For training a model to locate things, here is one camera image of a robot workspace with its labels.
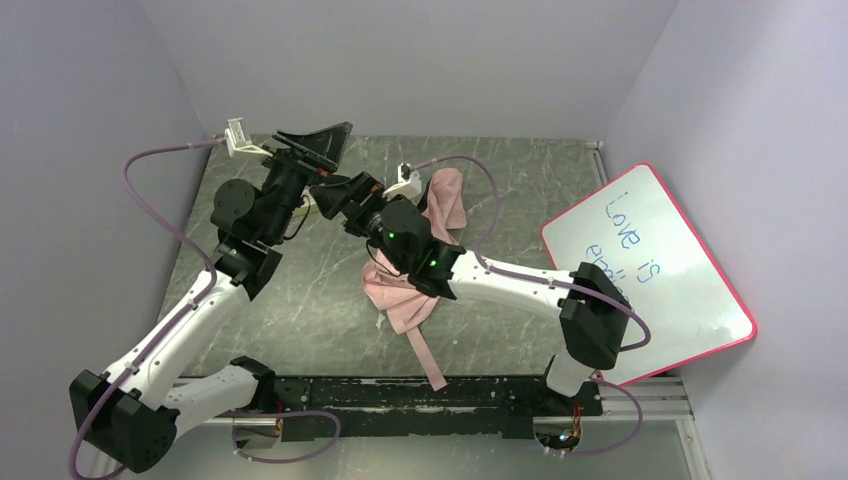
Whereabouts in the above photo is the pink folding umbrella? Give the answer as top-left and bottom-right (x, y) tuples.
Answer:
(361, 168), (467, 391)

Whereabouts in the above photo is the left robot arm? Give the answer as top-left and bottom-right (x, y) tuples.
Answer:
(68, 119), (352, 478)

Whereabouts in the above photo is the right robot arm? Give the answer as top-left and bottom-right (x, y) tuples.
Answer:
(310, 173), (636, 396)

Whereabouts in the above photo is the small white box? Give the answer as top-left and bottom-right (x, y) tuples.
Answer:
(293, 197), (314, 217)

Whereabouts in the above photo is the red framed whiteboard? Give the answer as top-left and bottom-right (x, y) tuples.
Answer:
(540, 163), (758, 385)

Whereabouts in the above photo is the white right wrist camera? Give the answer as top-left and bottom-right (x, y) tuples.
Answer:
(383, 163), (423, 200)

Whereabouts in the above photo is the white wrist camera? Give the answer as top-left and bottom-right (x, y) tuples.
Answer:
(224, 117), (272, 161)
(383, 163), (423, 200)

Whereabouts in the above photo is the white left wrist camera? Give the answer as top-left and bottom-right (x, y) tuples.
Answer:
(224, 117), (272, 161)

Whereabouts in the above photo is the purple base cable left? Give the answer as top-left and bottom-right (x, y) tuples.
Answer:
(230, 409), (342, 464)

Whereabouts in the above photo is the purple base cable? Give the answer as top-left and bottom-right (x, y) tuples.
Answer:
(543, 374), (644, 460)
(230, 409), (342, 464)

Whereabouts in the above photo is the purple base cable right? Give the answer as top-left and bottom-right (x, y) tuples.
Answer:
(543, 374), (644, 460)

